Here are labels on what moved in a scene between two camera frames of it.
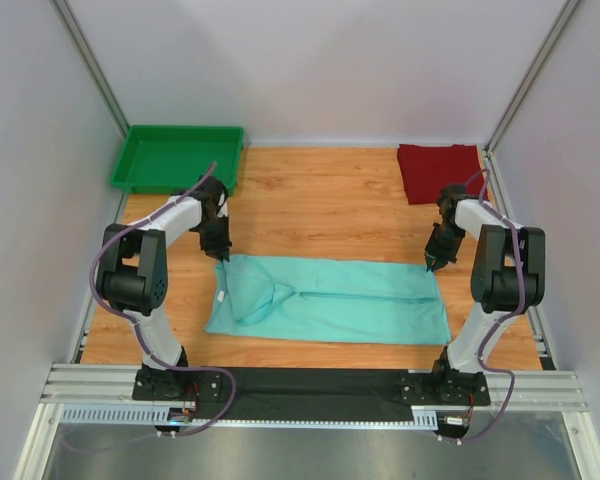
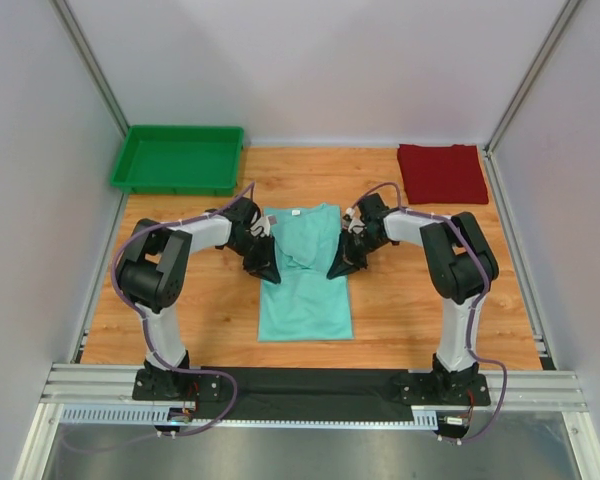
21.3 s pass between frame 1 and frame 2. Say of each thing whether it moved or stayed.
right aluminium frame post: stayed
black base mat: stayed
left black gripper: moved
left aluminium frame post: stayed
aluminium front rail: stayed
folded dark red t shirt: stayed
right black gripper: moved
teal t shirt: moved
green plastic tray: stayed
